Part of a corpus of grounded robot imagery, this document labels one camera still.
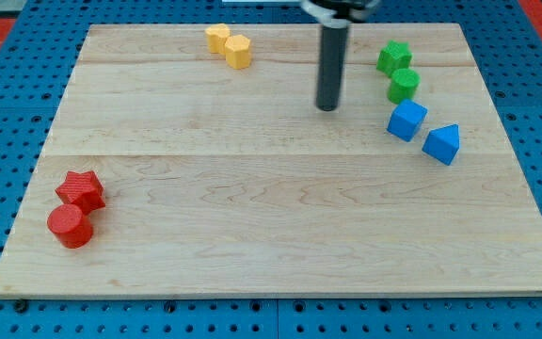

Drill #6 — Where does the blue cube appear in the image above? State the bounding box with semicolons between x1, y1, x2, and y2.
387;99;428;142

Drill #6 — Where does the blue triangle block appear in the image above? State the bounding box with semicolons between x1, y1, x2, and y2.
422;124;460;166

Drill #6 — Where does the wooden board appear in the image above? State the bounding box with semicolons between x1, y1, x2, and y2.
0;24;542;300

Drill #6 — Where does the yellow hexagon block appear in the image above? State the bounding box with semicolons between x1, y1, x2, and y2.
225;35;251;70

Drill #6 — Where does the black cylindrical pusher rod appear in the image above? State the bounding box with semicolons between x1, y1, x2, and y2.
315;25;349;111

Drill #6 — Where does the yellow star block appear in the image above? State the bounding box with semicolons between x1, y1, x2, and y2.
204;24;231;55

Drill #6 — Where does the green cylinder block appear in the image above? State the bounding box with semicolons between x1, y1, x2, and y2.
387;69;421;104

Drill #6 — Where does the green star block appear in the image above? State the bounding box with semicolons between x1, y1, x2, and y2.
376;40;412;77

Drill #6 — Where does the red star block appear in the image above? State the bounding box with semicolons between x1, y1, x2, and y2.
55;170;105;215

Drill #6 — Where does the red cylinder block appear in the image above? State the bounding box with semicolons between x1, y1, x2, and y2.
47;204;93;249

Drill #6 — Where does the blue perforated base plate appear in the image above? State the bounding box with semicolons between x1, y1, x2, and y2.
0;0;542;338

